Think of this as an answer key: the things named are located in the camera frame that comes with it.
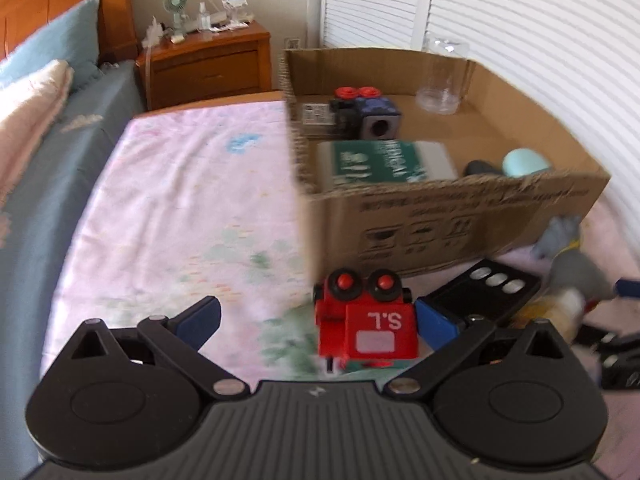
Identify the white power strip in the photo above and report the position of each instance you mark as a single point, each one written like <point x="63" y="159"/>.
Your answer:
<point x="152" y="35"/>

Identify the wooden nightstand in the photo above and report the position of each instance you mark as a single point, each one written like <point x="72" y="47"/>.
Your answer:
<point x="210" y="65"/>

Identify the black plastic clip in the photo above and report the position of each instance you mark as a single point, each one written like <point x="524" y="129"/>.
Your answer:
<point x="482" y="167"/>

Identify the red toy train car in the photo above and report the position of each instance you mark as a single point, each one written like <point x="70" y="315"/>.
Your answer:
<point x="370" y="325"/>

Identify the wall socket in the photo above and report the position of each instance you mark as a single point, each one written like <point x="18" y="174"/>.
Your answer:
<point x="292" y="42"/>

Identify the white louvered doors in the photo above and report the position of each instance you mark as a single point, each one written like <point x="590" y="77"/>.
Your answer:
<point x="525" y="5"/>

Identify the clear plastic jar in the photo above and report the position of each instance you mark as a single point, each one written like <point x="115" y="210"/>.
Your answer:
<point x="442" y="85"/>

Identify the grey elephant toy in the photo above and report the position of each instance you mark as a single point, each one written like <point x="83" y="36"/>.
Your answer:
<point x="580" y="270"/>

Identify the glass spice grinder bottle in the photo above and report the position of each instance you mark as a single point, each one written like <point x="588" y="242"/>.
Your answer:
<point x="552" y="312"/>

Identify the black toy train car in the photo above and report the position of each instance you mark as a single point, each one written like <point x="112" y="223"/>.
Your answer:
<point x="372" y="115"/>

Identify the large blue pillow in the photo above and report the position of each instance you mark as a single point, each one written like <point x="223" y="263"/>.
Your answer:
<point x="55" y="42"/>

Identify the pink floral quilt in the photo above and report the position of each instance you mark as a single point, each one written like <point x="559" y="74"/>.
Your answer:
<point x="27" y="125"/>

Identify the white green cotton swab container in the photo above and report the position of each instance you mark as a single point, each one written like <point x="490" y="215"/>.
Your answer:
<point x="380" y="165"/>

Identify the clear spray bottle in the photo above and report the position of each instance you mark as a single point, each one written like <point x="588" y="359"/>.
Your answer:
<point x="203" y="17"/>

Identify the brown cardboard box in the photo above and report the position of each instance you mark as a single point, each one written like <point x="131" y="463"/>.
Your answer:
<point x="450" y="220"/>

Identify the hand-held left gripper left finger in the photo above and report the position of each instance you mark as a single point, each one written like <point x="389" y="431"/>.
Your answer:
<point x="199" y="321"/>

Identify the bed with blue sheet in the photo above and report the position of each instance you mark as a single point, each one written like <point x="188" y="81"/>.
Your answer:
<point x="45" y="210"/>

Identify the clear labelled plastic case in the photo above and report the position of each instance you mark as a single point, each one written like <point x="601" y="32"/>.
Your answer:
<point x="316" y="114"/>

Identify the green egg-shaped case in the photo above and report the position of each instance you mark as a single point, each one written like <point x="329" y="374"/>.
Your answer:
<point x="525" y="162"/>

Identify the black case with silver buttons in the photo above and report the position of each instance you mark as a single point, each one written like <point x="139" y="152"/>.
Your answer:
<point x="487" y="287"/>

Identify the white phone stand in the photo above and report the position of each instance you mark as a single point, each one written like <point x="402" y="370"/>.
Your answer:
<point x="235" y="5"/>

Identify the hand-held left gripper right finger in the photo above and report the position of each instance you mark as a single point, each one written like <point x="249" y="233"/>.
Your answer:
<point x="435" y="324"/>

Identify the small green desk fan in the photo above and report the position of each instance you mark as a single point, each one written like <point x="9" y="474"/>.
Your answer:
<point x="175" y="7"/>

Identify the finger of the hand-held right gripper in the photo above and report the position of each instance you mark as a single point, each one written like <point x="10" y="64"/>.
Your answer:
<point x="629" y="290"/>
<point x="607" y="339"/>

